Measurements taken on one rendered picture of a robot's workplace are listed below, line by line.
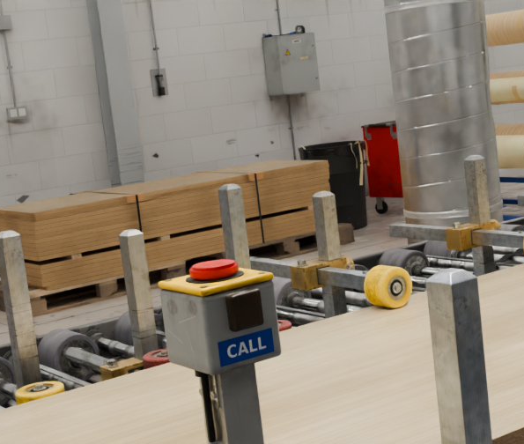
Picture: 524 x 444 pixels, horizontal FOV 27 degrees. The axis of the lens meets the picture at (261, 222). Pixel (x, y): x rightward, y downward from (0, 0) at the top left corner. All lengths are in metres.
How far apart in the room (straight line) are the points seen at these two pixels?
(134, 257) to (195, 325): 1.21
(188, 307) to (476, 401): 0.34
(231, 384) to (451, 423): 0.27
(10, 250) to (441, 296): 1.08
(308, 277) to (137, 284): 0.39
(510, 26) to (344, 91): 2.06
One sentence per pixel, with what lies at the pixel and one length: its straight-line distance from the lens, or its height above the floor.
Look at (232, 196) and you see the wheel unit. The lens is 2.18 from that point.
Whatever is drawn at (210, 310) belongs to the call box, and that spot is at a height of 1.20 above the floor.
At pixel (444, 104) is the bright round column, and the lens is 5.29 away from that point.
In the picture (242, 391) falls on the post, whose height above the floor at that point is 1.13.
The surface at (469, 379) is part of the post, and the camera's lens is 1.08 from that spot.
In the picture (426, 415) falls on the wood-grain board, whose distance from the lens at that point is 1.52.
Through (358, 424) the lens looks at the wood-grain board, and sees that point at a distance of 1.51.
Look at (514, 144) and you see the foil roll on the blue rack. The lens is 8.42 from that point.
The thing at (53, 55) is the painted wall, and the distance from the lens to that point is 8.69.
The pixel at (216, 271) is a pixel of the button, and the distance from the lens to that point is 0.88.
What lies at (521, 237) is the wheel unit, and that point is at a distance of 2.49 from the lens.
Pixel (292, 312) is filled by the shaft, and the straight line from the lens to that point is 2.61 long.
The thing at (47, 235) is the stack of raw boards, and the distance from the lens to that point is 7.23.
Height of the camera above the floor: 1.38
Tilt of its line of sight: 8 degrees down
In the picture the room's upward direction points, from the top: 7 degrees counter-clockwise
